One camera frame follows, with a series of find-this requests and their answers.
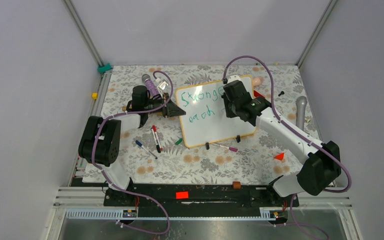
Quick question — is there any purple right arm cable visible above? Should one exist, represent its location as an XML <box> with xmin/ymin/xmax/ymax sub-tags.
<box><xmin>222</xmin><ymin>55</ymin><xmax>353</xmax><ymax>194</ymax></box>

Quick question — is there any small yellow cube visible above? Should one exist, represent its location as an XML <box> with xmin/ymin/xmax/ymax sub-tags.
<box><xmin>91</xmin><ymin>92</ymin><xmax>98</xmax><ymax>100</ymax></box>

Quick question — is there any blue capped marker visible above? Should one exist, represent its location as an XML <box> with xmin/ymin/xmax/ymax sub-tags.
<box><xmin>135</xmin><ymin>140</ymin><xmax>158</xmax><ymax>159</ymax></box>

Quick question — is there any teal corner clip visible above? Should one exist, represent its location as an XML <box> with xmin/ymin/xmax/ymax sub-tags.
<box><xmin>97</xmin><ymin>63</ymin><xmax>113</xmax><ymax>74</ymax></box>

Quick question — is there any green marker cap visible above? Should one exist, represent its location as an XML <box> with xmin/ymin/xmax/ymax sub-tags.
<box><xmin>174</xmin><ymin>138</ymin><xmax>183</xmax><ymax>146</ymax></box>

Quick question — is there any yellow framed whiteboard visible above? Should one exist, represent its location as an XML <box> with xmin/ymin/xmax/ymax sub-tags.
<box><xmin>175</xmin><ymin>80</ymin><xmax>257</xmax><ymax>148</ymax></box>

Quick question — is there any red plastic frame box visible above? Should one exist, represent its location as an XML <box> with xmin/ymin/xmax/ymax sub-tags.
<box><xmin>253</xmin><ymin>90</ymin><xmax>265</xmax><ymax>99</ymax></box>

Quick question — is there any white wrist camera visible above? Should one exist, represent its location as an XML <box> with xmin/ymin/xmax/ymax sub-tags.
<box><xmin>155</xmin><ymin>78</ymin><xmax>169</xmax><ymax>95</ymax></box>
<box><xmin>227</xmin><ymin>75</ymin><xmax>241</xmax><ymax>84</ymax></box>

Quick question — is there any floral patterned table mat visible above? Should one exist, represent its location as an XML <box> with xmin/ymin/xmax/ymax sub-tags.
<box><xmin>82</xmin><ymin>64</ymin><xmax>329</xmax><ymax>186</ymax></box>

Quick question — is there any purple glitter microphone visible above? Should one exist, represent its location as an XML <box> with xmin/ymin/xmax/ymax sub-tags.
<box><xmin>141</xmin><ymin>74</ymin><xmax>162</xmax><ymax>99</ymax></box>

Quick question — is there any red capped marker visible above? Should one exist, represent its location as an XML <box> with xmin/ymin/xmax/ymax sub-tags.
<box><xmin>151</xmin><ymin>125</ymin><xmax>162</xmax><ymax>150</ymax></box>

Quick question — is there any pink capped whiteboard marker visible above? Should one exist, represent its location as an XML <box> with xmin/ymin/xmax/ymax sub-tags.
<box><xmin>211</xmin><ymin>143</ymin><xmax>238</xmax><ymax>152</ymax></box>

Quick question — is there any grey slotted cable duct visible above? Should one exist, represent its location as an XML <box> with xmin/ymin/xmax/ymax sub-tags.
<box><xmin>66</xmin><ymin>207</ymin><xmax>290</xmax><ymax>221</ymax></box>

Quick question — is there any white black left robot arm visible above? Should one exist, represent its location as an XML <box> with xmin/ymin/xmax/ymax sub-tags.
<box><xmin>78</xmin><ymin>85</ymin><xmax>186</xmax><ymax>206</ymax></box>

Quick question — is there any red tape label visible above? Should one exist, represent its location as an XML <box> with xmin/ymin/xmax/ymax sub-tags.
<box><xmin>175</xmin><ymin>191</ymin><xmax>189</xmax><ymax>200</ymax></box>

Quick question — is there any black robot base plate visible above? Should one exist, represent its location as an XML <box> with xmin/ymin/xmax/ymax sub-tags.
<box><xmin>103</xmin><ymin>182</ymin><xmax>299</xmax><ymax>218</ymax></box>

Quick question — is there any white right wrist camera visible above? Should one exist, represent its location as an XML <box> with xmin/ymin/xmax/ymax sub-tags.
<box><xmin>227</xmin><ymin>75</ymin><xmax>241</xmax><ymax>84</ymax></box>

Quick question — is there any pink peach cylinder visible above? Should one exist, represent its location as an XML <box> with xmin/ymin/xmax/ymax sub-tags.
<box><xmin>252</xmin><ymin>76</ymin><xmax>265</xmax><ymax>87</ymax></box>

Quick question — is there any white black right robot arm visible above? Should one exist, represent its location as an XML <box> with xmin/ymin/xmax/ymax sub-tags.
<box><xmin>222</xmin><ymin>79</ymin><xmax>342</xmax><ymax>206</ymax></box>

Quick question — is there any silver grey microphone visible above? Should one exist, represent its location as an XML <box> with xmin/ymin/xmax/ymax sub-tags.
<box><xmin>295</xmin><ymin>96</ymin><xmax>308</xmax><ymax>130</ymax></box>

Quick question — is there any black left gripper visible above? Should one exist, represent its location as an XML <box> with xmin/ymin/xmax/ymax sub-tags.
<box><xmin>144</xmin><ymin>93</ymin><xmax>186</xmax><ymax>119</ymax></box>

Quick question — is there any black capped marker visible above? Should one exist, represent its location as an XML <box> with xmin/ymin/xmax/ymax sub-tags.
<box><xmin>154</xmin><ymin>132</ymin><xmax>163</xmax><ymax>153</ymax></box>

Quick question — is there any small red triangular block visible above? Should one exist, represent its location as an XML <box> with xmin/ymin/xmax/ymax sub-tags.
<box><xmin>274</xmin><ymin>152</ymin><xmax>285</xmax><ymax>161</ymax></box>

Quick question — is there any small brown wooden block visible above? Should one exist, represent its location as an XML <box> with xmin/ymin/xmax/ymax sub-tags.
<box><xmin>232</xmin><ymin>181</ymin><xmax>242</xmax><ymax>189</ymax></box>

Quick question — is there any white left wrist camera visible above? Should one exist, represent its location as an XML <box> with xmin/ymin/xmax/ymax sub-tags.
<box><xmin>155</xmin><ymin>78</ymin><xmax>169</xmax><ymax>95</ymax></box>

